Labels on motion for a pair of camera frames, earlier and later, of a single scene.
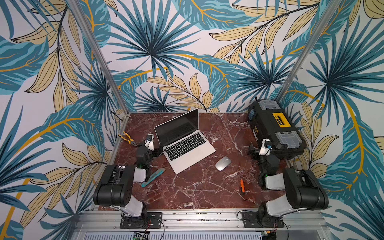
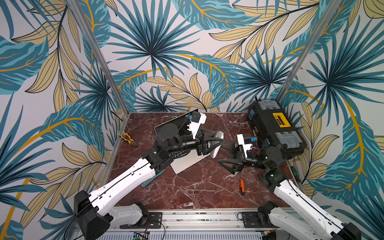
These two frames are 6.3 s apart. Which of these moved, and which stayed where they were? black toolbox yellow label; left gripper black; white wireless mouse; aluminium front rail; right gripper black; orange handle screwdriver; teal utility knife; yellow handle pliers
Moved: left gripper black; right gripper black; white wireless mouse
Stayed: orange handle screwdriver; aluminium front rail; teal utility knife; black toolbox yellow label; yellow handle pliers
